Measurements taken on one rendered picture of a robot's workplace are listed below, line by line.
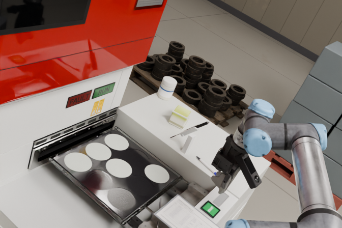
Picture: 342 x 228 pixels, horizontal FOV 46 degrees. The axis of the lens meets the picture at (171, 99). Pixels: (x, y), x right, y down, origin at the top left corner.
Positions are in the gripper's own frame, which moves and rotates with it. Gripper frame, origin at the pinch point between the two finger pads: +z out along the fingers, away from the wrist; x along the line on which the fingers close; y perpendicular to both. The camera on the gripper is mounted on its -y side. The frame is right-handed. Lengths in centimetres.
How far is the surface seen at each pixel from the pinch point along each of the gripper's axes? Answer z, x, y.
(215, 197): 9.6, -7.0, 2.7
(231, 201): 9.6, -11.2, -2.5
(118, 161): 15.7, 4.2, 39.3
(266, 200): 106, -164, -2
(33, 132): 4, 32, 58
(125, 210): 15.6, 20.0, 21.2
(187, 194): 17.6, -8.1, 12.7
